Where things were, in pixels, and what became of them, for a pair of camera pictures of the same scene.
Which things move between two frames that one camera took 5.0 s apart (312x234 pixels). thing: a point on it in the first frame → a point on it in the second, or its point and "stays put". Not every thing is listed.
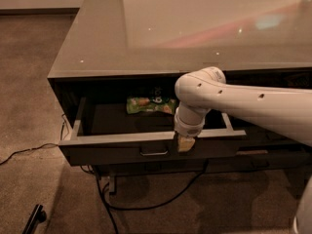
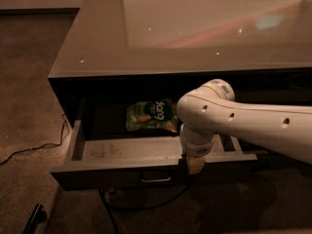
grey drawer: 103,132 → 137,163
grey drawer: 257,162 stays put
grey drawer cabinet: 114,75 stays put
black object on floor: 38,215 stays put
